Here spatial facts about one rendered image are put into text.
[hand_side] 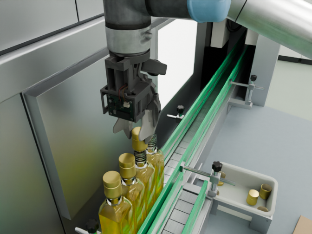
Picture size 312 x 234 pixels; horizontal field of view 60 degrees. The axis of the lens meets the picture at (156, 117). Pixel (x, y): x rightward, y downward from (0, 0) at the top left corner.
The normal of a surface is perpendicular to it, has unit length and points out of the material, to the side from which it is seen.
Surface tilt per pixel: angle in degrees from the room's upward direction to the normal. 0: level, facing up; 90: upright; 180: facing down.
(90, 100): 90
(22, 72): 90
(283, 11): 65
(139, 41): 90
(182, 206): 0
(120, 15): 90
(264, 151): 0
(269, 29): 109
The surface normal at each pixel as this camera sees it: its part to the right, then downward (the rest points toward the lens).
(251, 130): 0.00, -0.83
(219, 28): -0.43, 0.50
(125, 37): -0.02, 0.55
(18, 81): 0.90, 0.24
